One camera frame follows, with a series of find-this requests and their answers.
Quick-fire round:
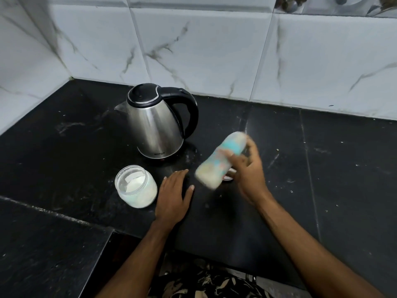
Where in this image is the stainless steel electric kettle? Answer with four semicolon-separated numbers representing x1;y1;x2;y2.
114;83;199;159

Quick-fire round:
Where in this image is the person's right hand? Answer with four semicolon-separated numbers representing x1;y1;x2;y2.
221;136;274;206

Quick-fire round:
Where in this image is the clear glass jar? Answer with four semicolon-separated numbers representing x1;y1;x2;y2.
114;165;158;209

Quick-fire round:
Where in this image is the person's right forearm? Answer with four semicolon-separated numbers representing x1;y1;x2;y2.
256;195;386;298

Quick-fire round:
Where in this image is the person's left forearm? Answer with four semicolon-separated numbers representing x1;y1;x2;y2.
96;219;178;298

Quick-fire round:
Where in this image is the baby feeding bottle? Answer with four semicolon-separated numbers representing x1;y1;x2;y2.
195;131;249;191

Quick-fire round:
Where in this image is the white powder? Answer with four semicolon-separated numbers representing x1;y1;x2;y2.
117;175;157;208

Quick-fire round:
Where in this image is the person's left hand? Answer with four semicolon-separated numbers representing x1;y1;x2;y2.
154;169;195;226

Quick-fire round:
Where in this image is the black kettle base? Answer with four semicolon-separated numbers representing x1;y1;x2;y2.
140;140;200;167

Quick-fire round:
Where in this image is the dark floral patterned garment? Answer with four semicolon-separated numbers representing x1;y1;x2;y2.
155;257;271;298

